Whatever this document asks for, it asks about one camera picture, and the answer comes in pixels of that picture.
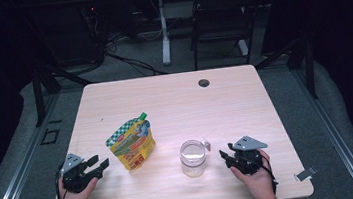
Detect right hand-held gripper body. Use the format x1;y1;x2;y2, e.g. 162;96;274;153
229;133;271;177

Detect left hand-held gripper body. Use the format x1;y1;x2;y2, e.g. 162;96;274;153
58;150;100;196

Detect yellow spouted food pouch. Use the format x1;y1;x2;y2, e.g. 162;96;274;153
102;110;159;174

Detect person's right hand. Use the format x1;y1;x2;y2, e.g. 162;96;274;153
229;148;279;199

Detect grey tape strip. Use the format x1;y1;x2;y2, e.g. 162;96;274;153
292;165;319;183

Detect black metal stand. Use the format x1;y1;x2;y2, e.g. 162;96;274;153
252;35;319;106
28;57;98;128

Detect black folding chair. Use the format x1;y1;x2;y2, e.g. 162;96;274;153
185;0;271;72

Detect dark equipment with red light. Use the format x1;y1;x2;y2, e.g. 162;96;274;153
77;1;109;63

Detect white-legged background desk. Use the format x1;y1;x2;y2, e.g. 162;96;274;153
136;0;290;69

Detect right hand-held gripper cable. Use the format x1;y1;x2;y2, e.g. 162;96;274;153
257;153;280;196

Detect aluminium floor rail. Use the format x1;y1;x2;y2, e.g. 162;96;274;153
290;61;353;199
0;92;73;199

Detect black floor cables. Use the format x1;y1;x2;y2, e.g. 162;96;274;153
101;27;169;82

